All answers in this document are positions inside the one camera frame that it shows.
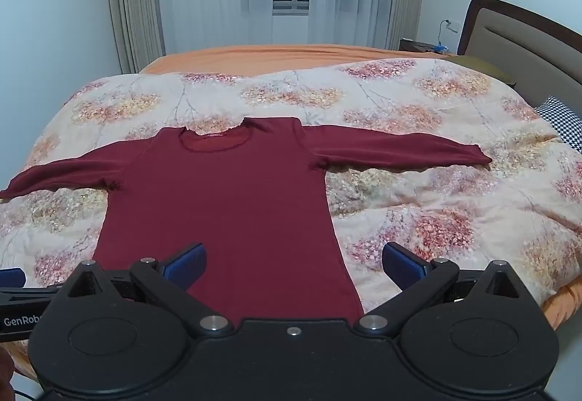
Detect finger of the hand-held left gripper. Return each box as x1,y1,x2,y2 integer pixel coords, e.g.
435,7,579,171
0,267,26,289

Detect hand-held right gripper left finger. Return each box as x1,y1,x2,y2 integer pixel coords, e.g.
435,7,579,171
55,242,235,337

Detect floral beige blanket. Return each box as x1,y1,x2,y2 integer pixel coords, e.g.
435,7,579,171
0,57,582,324

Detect brown padded headboard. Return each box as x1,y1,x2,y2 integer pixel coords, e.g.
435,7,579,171
457,0,582,87

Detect olive green pillow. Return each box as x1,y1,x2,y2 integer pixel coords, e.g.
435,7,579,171
448,56,517,86

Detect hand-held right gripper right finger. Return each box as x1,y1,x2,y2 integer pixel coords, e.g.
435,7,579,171
355,242,530,336

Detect houndstooth pillow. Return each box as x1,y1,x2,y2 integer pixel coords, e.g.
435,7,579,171
534,96,582,154

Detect maroon long-sleeve shirt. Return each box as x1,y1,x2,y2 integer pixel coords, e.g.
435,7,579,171
0,116,493,329

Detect dark wooden nightstand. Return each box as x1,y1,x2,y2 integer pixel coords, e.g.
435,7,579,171
399,37,458,57

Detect orange bed sheet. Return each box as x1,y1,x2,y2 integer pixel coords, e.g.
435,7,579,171
9,44,582,384

